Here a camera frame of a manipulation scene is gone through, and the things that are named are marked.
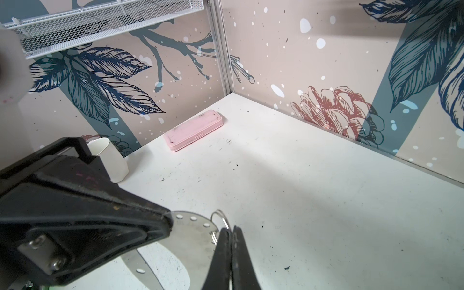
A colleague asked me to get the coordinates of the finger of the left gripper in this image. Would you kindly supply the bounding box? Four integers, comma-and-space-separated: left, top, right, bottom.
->
1, 155, 174, 286

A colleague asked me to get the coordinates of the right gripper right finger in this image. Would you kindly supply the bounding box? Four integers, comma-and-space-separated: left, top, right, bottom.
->
231, 226, 262, 290

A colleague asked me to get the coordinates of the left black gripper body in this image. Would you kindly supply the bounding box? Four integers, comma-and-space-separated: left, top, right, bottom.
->
0, 137, 109, 290

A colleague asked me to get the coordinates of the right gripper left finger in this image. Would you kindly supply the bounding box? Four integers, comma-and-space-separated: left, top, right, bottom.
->
202, 228, 232, 290

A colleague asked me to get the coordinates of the white paper cup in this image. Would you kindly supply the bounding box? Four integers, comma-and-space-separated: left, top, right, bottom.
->
88, 137, 129, 183

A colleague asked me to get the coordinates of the pink plastic case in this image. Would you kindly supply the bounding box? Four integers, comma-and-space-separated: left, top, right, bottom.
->
163, 110, 224, 152

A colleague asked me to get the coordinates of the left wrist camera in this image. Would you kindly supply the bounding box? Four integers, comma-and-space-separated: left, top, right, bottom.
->
1, 28, 34, 107

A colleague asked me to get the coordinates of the white wire mesh shelf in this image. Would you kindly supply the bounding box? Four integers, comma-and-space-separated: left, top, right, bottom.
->
1, 1, 204, 59

